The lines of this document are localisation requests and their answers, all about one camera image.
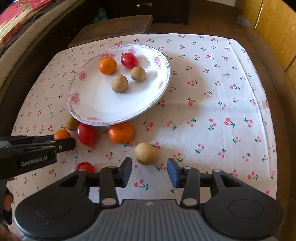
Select yellow wooden door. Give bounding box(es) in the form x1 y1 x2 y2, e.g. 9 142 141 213
235 1 295 94

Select white floral plate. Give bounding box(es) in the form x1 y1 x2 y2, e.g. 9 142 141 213
66 44 171 126

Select pale longan fruit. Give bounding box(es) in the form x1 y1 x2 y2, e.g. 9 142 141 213
130 66 146 82

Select small orange kumquat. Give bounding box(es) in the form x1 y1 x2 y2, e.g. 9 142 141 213
99 57 117 75
54 130 71 140

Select brown longan fruit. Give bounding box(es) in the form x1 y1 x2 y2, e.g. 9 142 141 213
66 115 80 132
134 143 158 165
111 75 128 93

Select beige sofa cushion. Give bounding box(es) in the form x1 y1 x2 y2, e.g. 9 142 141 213
1 1 83 85

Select dark wooden stool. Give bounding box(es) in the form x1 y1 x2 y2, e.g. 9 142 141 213
68 15 152 48

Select orange mandarin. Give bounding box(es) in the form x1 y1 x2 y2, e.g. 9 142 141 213
108 123 134 145

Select red cherry tomato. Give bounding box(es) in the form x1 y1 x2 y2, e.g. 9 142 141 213
76 162 95 174
120 52 138 69
76 123 97 146

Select dark wooden cabinet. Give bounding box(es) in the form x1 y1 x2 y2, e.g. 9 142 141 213
101 0 190 25

